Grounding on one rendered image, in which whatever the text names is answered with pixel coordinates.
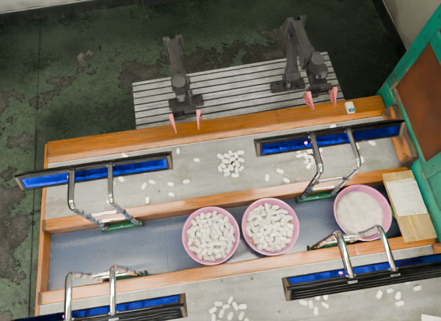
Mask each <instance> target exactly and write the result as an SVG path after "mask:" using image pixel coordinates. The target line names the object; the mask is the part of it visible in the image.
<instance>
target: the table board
mask: <svg viewBox="0 0 441 321"><path fill-rule="evenodd" d="M47 168H48V161H47V144H45V159H44V169H47ZM46 194H47V188H43V191H42V203H41V224H40V235H39V256H38V268H37V288H36V300H35V316H39V311H40V305H37V301H38V293H39V292H42V291H48V285H49V259H50V244H51V234H49V233H46V232H43V231H42V222H43V220H45V206H46Z"/></svg>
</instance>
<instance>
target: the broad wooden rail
mask: <svg viewBox="0 0 441 321"><path fill-rule="evenodd" d="M346 102H352V103H353V105H354V109H355V112H354V113H352V114H348V113H347V109H346V107H345V103H346ZM386 108H387V107H386V105H385V101H384V100H383V97H382V95H377V96H369V97H364V98H354V99H349V100H340V101H336V106H334V105H333V103H332V102H326V103H321V104H314V110H313V109H312V108H311V107H310V106H309V105H307V106H298V107H293V108H284V109H279V110H270V111H265V112H256V113H251V114H242V115H237V116H228V117H223V118H214V119H206V120H201V122H200V125H199V129H198V121H191V122H186V123H177V124H175V125H176V129H177V133H175V129H174V127H173V126H172V125H163V126H158V127H149V128H143V129H135V130H130V131H120V132H115V133H106V134H101V135H92V136H87V137H78V138H73V139H64V140H55V141H50V142H47V161H48V163H57V162H62V161H71V160H80V159H85V158H93V157H99V156H107V155H112V154H122V153H127V152H136V151H141V150H149V149H154V148H163V147H168V146H177V145H182V144H191V143H196V142H205V141H210V140H219V139H227V138H232V137H241V136H246V135H255V134H260V133H269V132H274V131H283V130H288V129H297V128H302V127H311V126H316V125H325V124H330V123H339V122H344V121H352V120H357V119H366V118H375V117H380V116H383V115H382V113H381V112H382V111H383V110H384V109H386Z"/></svg>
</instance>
